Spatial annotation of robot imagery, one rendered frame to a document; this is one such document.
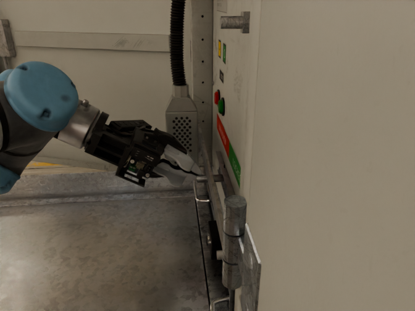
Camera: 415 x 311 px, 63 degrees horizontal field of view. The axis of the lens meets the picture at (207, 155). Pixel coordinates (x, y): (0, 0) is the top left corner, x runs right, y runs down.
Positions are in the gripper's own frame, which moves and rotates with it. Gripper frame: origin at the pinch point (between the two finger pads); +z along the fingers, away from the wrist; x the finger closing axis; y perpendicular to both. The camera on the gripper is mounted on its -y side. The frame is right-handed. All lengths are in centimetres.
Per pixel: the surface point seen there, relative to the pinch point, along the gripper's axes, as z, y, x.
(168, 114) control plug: -7.8, -13.5, 4.0
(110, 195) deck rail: -9.9, -21.4, -25.2
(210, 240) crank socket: 7.1, 7.7, -8.0
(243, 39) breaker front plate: -8.0, 13.1, 24.8
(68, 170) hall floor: -31, -209, -136
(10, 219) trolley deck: -28.8, -13.2, -36.6
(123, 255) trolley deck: -4.4, 2.1, -22.5
